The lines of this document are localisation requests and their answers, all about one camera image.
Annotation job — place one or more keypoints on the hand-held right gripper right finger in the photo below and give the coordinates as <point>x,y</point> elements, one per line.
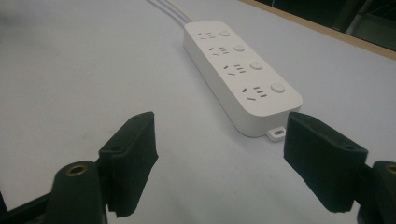
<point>323,165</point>

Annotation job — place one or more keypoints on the white power strip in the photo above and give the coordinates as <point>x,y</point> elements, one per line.
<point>241,76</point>

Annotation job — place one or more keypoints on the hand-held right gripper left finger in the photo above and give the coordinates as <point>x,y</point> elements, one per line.
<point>129,161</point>

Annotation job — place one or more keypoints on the dark metal stand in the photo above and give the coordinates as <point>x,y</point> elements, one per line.
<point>370,21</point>

